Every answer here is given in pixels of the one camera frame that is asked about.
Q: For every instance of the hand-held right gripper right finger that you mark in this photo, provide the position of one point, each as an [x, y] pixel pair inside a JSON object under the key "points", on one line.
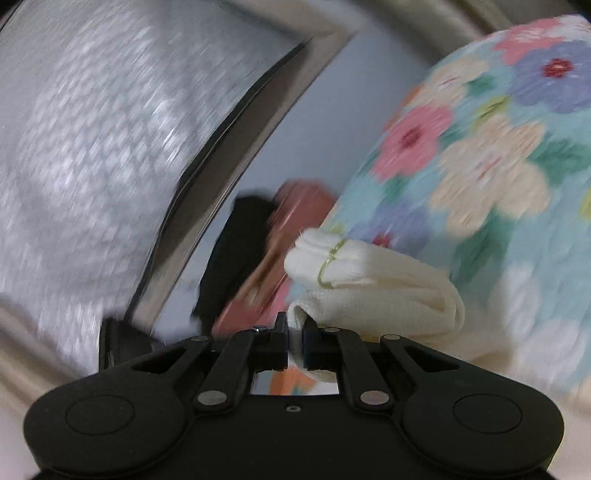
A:
{"points": [[305, 346]]}

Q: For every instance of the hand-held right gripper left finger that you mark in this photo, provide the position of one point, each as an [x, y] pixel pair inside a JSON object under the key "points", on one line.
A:
{"points": [[285, 345]]}

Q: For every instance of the cream white knit garment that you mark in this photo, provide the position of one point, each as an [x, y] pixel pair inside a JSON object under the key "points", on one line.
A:
{"points": [[369, 295]]}

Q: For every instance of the black cloth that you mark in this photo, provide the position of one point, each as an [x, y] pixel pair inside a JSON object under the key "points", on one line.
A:
{"points": [[231, 258]]}

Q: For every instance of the floral printed blanket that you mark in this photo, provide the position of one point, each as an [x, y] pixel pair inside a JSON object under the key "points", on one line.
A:
{"points": [[489, 184]]}

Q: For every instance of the washing machine steel drum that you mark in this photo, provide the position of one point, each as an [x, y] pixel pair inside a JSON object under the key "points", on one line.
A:
{"points": [[92, 152]]}

